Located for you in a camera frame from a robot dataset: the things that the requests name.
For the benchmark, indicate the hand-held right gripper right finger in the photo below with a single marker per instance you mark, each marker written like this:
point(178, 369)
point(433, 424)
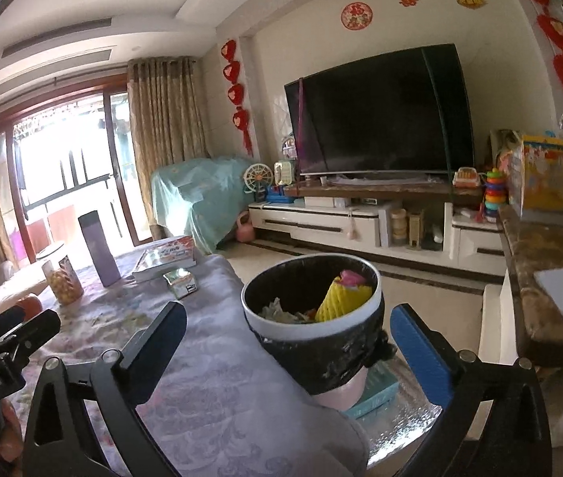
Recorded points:
point(418, 353)

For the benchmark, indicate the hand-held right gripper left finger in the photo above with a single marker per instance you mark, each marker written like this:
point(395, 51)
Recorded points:
point(159, 340)

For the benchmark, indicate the person's left hand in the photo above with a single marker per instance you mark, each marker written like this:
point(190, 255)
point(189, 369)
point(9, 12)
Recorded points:
point(12, 427)

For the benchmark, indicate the red apple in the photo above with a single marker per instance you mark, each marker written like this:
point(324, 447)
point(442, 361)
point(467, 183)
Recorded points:
point(30, 304)

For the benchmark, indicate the floral tablecloth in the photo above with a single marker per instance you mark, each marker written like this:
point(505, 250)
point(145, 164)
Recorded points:
point(107, 313)

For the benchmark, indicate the glass jar of snack balls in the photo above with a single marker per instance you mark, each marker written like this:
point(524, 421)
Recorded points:
point(65, 283)

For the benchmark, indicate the green printed packet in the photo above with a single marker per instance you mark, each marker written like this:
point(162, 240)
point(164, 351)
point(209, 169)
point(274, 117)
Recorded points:
point(179, 283)

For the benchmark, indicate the grey damask tablecloth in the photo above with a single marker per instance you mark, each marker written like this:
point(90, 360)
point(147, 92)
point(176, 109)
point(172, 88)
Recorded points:
point(222, 357)

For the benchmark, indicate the stack of picture books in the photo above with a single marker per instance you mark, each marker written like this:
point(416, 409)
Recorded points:
point(162, 256)

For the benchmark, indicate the silver foil mat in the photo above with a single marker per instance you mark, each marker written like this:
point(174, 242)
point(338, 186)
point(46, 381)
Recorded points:
point(401, 437)

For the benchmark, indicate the pink crumpled wrapper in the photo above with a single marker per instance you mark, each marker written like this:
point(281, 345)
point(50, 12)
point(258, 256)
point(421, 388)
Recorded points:
point(353, 279)

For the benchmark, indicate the purple thermos bottle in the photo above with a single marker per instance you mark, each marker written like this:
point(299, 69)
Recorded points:
point(100, 253)

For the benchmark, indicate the silver snack wrapper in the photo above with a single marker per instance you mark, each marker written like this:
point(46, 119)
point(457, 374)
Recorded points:
point(276, 308)

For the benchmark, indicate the pink toy kettle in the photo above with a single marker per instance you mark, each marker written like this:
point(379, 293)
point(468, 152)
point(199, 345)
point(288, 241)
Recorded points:
point(245, 228)

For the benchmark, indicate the teal cloth covered furniture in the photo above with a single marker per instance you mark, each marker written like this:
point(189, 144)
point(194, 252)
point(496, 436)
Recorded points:
point(197, 198)

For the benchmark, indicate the brown marble top cabinet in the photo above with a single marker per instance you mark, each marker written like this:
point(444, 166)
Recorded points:
point(535, 258)

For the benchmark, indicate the white television cabinet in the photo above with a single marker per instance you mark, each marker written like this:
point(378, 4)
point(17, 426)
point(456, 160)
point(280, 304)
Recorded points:
point(311, 223)

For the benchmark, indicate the wooden television riser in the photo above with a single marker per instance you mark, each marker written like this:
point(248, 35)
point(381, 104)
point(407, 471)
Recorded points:
point(371, 190)

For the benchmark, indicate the sliding glass balcony door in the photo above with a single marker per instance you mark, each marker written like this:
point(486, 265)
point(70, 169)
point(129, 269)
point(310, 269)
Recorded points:
point(68, 159)

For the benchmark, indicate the toy telephone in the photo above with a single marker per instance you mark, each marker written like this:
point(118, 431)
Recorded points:
point(468, 179)

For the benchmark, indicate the toy ferris wheel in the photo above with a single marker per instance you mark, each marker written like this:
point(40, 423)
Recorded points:
point(258, 179)

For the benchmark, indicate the blue plastic toy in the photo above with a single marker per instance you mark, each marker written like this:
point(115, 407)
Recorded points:
point(280, 194)

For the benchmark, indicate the yellow printed box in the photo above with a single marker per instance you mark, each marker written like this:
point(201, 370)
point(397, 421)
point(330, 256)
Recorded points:
point(540, 174)

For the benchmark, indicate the black flat television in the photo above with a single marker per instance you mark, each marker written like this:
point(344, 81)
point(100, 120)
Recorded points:
point(381, 109)

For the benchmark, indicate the red heart hanging decoration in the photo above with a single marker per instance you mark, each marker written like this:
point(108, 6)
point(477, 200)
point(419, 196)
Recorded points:
point(555, 30)
point(236, 94)

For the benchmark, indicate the ceiling air vent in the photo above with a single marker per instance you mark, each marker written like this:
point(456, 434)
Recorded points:
point(53, 70)
point(58, 36)

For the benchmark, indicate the round red wall decal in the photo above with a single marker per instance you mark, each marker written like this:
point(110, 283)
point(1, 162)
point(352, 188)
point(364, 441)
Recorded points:
point(356, 16)

